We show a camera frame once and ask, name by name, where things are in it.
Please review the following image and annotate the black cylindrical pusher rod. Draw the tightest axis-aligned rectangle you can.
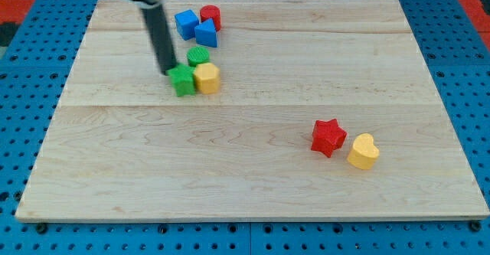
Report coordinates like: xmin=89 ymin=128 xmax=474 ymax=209
xmin=142 ymin=4 xmax=177 ymax=75

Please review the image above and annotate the green star block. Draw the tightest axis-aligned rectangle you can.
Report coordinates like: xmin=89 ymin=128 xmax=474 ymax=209
xmin=167 ymin=64 xmax=196 ymax=97

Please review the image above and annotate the red star block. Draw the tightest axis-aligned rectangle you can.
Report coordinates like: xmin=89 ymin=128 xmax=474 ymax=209
xmin=310 ymin=119 xmax=347 ymax=158

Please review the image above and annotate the blue cube block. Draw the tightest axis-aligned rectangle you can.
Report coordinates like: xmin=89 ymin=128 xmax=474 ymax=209
xmin=174 ymin=9 xmax=200 ymax=41

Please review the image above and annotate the red cylinder block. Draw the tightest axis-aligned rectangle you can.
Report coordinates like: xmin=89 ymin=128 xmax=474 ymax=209
xmin=199 ymin=5 xmax=221 ymax=31

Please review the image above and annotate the blue triangle block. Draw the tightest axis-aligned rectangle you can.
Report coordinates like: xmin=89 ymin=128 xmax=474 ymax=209
xmin=194 ymin=19 xmax=218 ymax=47

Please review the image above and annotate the green cylinder block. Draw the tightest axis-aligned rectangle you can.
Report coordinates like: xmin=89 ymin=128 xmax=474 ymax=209
xmin=186 ymin=46 xmax=210 ymax=67

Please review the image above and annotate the yellow hexagon block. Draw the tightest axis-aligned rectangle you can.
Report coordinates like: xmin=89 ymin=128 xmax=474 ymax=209
xmin=194 ymin=63 xmax=221 ymax=94

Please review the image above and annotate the light wooden board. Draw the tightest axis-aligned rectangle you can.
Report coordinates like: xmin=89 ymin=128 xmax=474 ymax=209
xmin=16 ymin=0 xmax=489 ymax=224

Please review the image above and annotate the yellow heart block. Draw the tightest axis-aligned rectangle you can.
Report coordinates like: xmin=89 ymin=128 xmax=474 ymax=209
xmin=347 ymin=133 xmax=380 ymax=170

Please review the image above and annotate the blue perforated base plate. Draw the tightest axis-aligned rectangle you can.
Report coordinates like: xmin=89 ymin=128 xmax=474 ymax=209
xmin=1 ymin=0 xmax=489 ymax=254

